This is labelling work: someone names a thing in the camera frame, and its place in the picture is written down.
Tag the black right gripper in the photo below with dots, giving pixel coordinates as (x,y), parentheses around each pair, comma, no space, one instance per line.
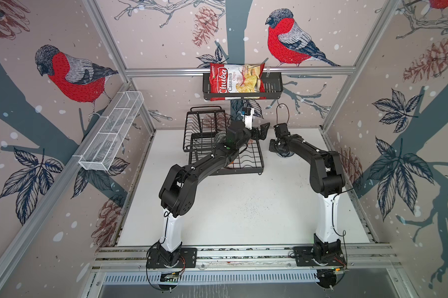
(271,146)

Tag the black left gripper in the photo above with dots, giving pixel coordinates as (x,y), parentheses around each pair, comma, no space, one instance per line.
(262,134)

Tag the blue floral ceramic bowl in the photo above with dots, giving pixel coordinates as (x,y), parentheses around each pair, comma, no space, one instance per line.
(285,153)

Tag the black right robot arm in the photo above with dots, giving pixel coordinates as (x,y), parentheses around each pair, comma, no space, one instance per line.
(327,181)

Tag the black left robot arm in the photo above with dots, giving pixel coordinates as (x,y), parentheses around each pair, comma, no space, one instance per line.
(178,192)

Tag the black two-tier dish rack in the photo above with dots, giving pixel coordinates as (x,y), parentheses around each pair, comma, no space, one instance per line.
(205,127)

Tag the red cassava chips bag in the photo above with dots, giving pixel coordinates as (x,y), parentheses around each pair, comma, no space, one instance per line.
(232,79)

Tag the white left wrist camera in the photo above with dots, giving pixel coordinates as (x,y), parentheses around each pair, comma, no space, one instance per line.
(248,114)

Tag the black wall-mounted wire basket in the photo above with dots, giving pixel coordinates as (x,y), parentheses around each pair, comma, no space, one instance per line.
(272,84)

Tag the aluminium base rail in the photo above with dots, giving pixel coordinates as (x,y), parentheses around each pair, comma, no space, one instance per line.
(206,265)

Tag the white wire mesh wall shelf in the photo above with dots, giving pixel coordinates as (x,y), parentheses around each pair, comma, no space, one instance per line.
(106,143)

